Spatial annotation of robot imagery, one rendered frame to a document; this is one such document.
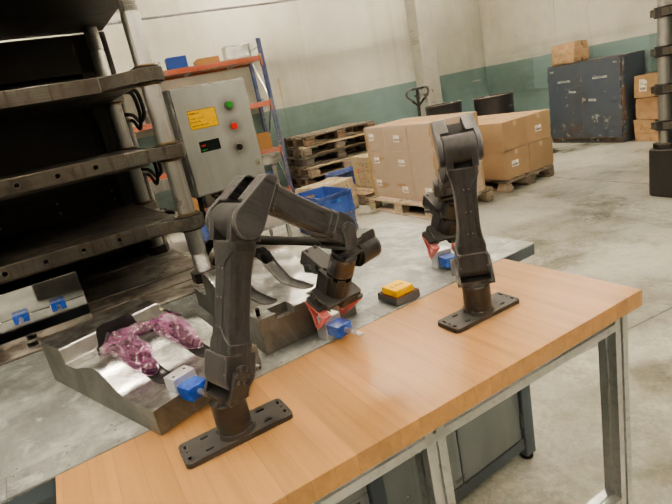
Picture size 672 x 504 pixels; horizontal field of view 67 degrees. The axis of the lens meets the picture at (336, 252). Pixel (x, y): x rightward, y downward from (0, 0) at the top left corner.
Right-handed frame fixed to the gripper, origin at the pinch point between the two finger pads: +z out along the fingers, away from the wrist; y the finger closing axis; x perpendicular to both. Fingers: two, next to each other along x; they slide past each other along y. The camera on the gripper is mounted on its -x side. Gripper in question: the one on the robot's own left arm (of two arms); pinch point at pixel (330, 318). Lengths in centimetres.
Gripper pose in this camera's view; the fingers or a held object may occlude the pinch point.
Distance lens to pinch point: 120.3
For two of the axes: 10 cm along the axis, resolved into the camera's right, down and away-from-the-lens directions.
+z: -1.6, 7.8, 6.1
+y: -7.2, 3.3, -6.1
